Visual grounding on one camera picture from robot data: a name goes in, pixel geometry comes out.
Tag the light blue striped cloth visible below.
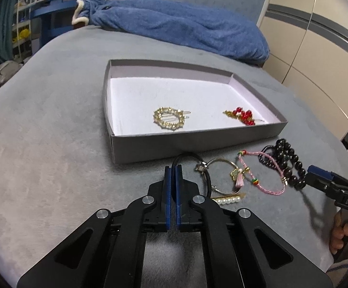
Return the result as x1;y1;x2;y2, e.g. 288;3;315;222
326;254;348;280

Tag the pink cord bracelet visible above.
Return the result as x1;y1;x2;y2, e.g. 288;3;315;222
230;151;287;195

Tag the teal curtain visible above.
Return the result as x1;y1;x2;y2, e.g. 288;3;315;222
0;0;22;64

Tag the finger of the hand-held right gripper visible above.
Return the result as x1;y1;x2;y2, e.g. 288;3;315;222
308;165;348;188
304;172;344;202

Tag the red bead hair clip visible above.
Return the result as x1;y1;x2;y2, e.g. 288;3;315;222
222;106;266;126

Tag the blue fleece blanket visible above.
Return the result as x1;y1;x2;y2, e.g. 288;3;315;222
71;0;270;62

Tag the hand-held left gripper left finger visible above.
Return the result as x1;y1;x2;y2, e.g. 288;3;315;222
16;166;172;288

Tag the grey cardboard box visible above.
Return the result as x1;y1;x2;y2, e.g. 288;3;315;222
103;59;288;165

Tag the beige wardrobe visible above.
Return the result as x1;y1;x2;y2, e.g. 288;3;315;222
256;0;348;145

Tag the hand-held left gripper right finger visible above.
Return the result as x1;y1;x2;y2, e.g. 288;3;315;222
175;165;333;288

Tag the small dark bead bracelet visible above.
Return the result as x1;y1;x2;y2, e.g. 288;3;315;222
258;144;283;169

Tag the person's right hand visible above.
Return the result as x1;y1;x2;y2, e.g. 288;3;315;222
329;208;348;255

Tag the black hair tie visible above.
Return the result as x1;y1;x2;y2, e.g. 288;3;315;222
172;153;215;197

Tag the grey backpack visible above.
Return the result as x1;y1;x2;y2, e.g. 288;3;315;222
0;60;24;92

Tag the white shelf rack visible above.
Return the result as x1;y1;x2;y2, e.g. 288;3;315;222
11;0;34;61

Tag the white pearl hair clip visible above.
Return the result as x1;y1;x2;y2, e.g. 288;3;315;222
211;192;247;206

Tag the gold pearl ring hair clip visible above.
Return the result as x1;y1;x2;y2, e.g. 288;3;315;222
154;106;191;131

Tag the blue desk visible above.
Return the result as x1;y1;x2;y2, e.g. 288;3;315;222
30;0;113;47

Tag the large black bead bracelet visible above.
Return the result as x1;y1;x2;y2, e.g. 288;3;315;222
274;138;307;190

